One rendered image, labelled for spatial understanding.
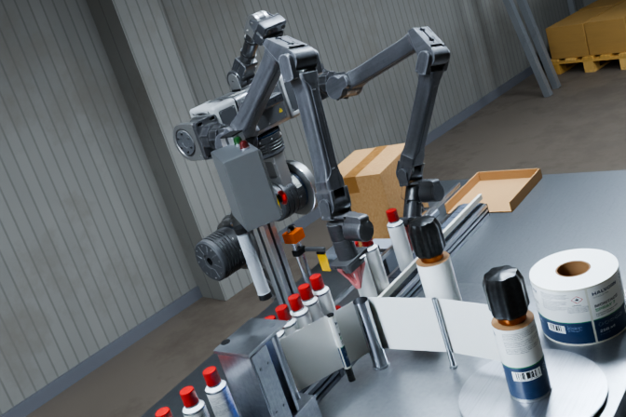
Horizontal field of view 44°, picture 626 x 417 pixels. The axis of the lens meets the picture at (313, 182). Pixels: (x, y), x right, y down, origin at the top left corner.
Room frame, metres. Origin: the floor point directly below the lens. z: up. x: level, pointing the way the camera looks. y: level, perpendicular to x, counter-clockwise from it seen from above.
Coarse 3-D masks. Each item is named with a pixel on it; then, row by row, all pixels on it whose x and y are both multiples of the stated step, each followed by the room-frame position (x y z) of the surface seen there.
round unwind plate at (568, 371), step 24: (552, 360) 1.47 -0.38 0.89; (576, 360) 1.45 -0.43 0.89; (480, 384) 1.47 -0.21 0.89; (504, 384) 1.44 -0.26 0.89; (552, 384) 1.39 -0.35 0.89; (576, 384) 1.37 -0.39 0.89; (600, 384) 1.34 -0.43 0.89; (480, 408) 1.39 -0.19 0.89; (504, 408) 1.37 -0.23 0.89; (528, 408) 1.34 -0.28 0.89; (552, 408) 1.32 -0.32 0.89; (576, 408) 1.30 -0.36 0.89; (600, 408) 1.28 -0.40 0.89
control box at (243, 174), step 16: (224, 160) 1.82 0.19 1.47; (240, 160) 1.82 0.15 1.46; (256, 160) 1.83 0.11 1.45; (224, 176) 1.87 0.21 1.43; (240, 176) 1.81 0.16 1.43; (256, 176) 1.82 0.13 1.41; (240, 192) 1.81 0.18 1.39; (256, 192) 1.82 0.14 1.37; (272, 192) 1.83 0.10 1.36; (240, 208) 1.81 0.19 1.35; (256, 208) 1.82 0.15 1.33; (272, 208) 1.83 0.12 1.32; (256, 224) 1.81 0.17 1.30
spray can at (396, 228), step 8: (392, 208) 2.19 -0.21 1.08; (392, 216) 2.17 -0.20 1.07; (392, 224) 2.16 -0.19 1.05; (400, 224) 2.16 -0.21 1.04; (392, 232) 2.16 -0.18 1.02; (400, 232) 2.16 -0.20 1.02; (392, 240) 2.17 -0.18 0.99; (400, 240) 2.16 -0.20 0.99; (408, 240) 2.17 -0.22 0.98; (400, 248) 2.16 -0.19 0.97; (408, 248) 2.16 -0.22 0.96; (400, 256) 2.16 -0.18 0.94; (408, 256) 2.16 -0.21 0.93; (400, 264) 2.17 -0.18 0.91; (408, 264) 2.16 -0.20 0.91
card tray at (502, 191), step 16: (480, 176) 2.86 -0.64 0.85; (496, 176) 2.82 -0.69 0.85; (512, 176) 2.77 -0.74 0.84; (528, 176) 2.73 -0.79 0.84; (464, 192) 2.76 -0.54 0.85; (480, 192) 2.74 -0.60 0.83; (496, 192) 2.69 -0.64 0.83; (512, 192) 2.64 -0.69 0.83; (528, 192) 2.59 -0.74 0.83; (448, 208) 2.65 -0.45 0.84; (496, 208) 2.54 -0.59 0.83; (512, 208) 2.48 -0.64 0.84
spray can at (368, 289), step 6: (360, 258) 2.00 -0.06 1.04; (366, 264) 2.01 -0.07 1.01; (366, 270) 2.00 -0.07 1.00; (366, 276) 2.00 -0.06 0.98; (372, 276) 2.02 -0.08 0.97; (366, 282) 2.00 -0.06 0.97; (372, 282) 2.01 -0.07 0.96; (366, 288) 2.00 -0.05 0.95; (372, 288) 2.00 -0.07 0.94; (360, 294) 2.02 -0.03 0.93; (366, 294) 2.00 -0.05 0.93; (372, 294) 2.00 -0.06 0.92
